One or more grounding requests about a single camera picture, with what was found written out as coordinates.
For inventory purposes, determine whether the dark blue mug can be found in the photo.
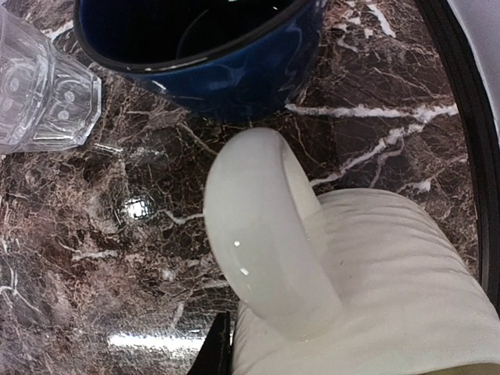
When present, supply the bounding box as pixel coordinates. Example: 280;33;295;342
73;0;327;122

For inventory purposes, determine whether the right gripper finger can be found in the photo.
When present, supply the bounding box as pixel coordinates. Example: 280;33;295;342
189;312;231;375

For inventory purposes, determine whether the cream ribbed cup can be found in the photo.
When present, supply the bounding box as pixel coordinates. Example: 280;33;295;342
203;128;499;374

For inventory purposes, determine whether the clear glass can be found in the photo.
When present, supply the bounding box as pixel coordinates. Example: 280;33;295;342
1;9;102;155

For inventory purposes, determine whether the right black frame post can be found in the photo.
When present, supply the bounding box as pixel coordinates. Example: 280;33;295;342
416;1;499;305

